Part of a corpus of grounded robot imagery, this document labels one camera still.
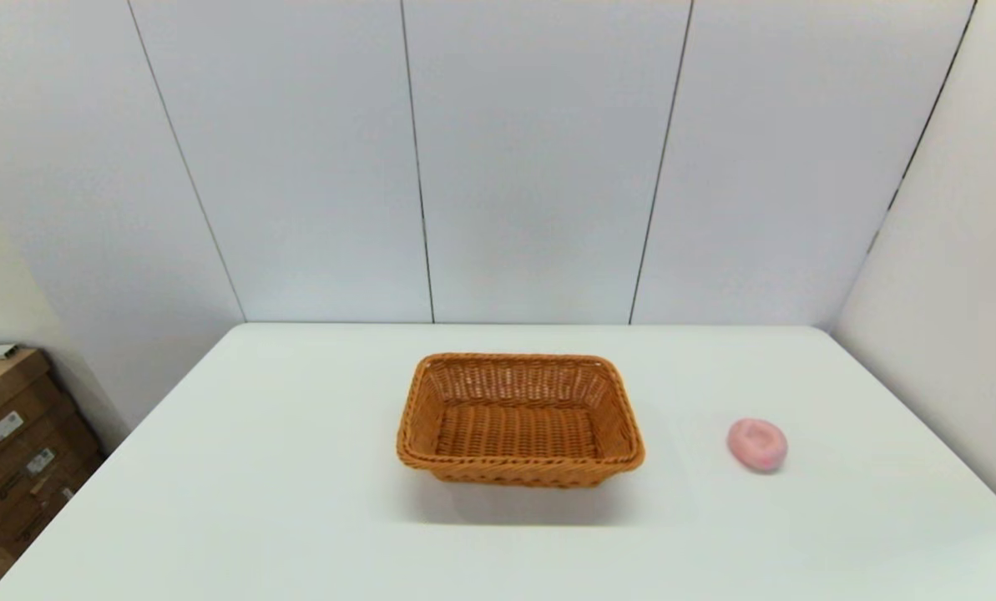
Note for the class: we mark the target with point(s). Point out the orange wicker basket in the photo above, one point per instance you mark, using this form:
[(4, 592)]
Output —
[(518, 430)]

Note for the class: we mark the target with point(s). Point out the pink donut toy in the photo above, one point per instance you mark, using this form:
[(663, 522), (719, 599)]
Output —
[(757, 445)]

